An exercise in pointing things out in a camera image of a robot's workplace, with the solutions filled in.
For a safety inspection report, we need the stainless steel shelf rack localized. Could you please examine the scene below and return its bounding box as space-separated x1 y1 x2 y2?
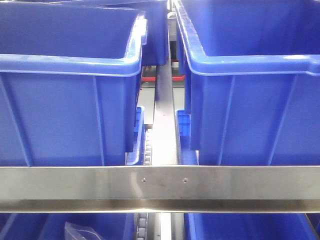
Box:
0 0 320 240

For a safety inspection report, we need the blue bin rear left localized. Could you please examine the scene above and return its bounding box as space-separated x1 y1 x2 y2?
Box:
49 0 169 66

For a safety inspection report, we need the blue plastic bin left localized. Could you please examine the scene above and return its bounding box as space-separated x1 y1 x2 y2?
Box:
0 1 147 167

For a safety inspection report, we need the blue plastic bin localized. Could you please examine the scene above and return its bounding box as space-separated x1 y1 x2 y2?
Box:
174 0 320 166
0 1 147 167

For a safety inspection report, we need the blue plastic bin right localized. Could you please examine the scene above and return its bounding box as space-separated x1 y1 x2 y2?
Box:
174 0 320 166

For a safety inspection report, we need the blue bin lower right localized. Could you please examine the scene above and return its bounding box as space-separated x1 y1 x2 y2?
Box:
184 213 319 240

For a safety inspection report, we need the clear plastic bag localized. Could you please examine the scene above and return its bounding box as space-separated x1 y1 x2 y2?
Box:
64 222 100 240

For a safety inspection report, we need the blue bin lower left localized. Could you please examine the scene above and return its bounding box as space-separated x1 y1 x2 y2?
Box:
0 213 136 240

